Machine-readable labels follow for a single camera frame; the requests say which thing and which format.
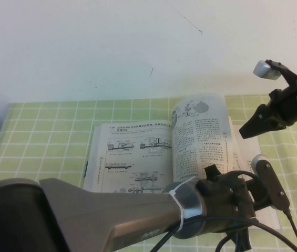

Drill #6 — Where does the green white checkered tablecloth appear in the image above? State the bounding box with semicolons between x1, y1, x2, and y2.
0;93;297;252

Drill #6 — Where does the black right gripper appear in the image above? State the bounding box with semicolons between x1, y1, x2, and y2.
239;78;297;140

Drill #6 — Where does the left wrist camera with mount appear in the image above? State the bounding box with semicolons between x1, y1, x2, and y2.
248;154;291;211

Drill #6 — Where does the white zip tie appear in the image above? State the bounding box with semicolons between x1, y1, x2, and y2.
168;177;199;232

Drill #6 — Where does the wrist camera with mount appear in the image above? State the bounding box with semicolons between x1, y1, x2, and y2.
248;154;291;211
253;59;297;89

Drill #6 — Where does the hardcover technical book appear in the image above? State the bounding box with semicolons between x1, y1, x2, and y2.
82;91;282;232

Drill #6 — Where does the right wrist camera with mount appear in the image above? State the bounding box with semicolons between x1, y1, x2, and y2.
253;59;297;89

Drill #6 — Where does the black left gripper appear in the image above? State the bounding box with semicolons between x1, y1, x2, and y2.
226;171;257;221

